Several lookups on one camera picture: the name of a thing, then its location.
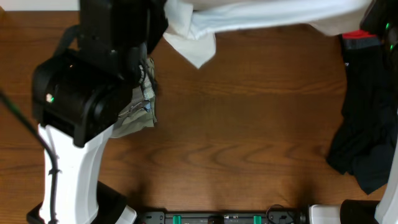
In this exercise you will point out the white printed t-shirt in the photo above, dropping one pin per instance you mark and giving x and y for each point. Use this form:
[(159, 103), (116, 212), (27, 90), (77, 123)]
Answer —
[(192, 33)]

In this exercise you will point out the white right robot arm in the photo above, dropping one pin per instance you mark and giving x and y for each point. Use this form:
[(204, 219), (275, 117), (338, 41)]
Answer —
[(380, 20)]

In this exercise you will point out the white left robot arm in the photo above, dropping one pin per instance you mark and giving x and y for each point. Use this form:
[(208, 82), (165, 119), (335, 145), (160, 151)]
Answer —
[(78, 97)]

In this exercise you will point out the grey folded garment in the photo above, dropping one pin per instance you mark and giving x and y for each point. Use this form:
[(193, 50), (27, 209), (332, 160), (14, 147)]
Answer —
[(140, 112)]

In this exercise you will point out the black garment with red collar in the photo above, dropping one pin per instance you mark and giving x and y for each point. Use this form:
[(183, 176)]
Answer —
[(364, 144)]

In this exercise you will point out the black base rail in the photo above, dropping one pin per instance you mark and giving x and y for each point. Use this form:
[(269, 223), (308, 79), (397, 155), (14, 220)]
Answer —
[(276, 214)]

